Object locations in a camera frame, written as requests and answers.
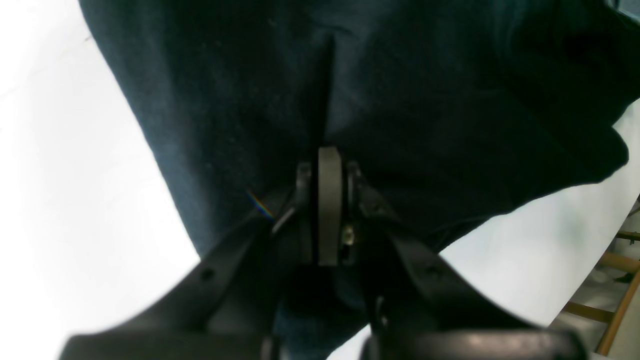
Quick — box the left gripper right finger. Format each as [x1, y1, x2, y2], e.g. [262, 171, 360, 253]
[317, 146, 588, 360]

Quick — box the wooden chair frame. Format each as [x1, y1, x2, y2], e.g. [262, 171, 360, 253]
[555, 238, 639, 360]

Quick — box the black graphic print T-shirt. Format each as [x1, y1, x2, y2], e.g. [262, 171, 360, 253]
[79, 0, 639, 360]

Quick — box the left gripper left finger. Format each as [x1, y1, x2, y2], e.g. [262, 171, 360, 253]
[60, 162, 314, 360]

